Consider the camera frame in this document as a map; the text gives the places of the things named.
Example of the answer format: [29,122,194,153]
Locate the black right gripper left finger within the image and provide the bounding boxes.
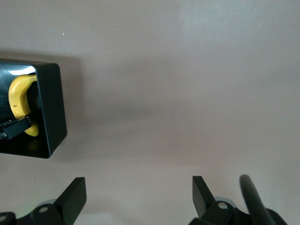
[16,177,87,225]

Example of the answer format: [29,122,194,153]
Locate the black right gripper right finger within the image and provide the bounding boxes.
[189,175,246,225]

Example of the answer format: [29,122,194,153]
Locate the yellow banana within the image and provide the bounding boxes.
[8,74,40,137]

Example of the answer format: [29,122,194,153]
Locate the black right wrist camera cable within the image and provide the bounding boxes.
[239,174,278,225]

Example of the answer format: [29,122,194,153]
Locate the black plastic box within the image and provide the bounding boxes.
[0,60,68,159]

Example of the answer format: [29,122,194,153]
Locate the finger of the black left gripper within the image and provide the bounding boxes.
[0,116,32,141]

